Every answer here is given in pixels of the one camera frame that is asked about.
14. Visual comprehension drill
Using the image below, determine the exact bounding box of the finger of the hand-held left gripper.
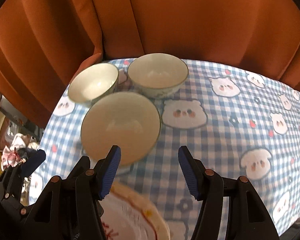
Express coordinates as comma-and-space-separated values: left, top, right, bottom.
0, 149, 47, 215
66, 156, 91, 180

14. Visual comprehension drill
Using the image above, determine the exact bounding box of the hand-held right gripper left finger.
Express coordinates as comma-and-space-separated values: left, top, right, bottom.
22, 145, 122, 240

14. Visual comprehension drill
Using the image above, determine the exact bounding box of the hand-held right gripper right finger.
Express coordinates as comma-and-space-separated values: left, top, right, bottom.
178, 145, 274, 240

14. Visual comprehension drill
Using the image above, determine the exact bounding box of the small white red-print dish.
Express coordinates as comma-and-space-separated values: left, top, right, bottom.
100, 191, 157, 240

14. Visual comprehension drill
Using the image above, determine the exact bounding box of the pale green floral bowl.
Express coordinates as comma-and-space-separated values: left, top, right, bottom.
127, 53, 189, 99
80, 91, 162, 167
68, 63, 119, 105

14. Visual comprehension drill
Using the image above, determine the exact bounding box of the large cream floral plate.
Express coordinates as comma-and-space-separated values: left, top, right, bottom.
109, 180, 171, 240

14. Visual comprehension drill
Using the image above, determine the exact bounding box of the pink clothes pile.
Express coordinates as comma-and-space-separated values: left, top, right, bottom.
1, 133, 40, 168

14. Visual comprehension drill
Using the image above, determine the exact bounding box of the blue checked bear tablecloth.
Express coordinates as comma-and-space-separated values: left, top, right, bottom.
27, 58, 300, 240

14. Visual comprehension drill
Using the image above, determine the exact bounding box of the orange curtain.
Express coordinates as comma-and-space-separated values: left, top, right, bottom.
0, 0, 300, 130

